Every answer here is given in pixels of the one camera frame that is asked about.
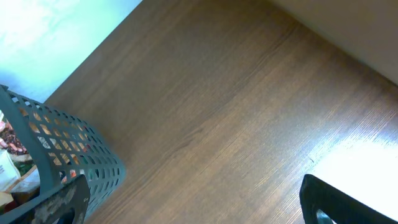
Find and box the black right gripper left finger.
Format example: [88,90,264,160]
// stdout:
[1,175,90,224]

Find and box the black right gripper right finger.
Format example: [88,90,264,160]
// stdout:
[299,174,397,224]

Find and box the brown snack bag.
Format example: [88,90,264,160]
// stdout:
[0,111,41,194]

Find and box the grey plastic basket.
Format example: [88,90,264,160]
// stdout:
[1,85,126,215]

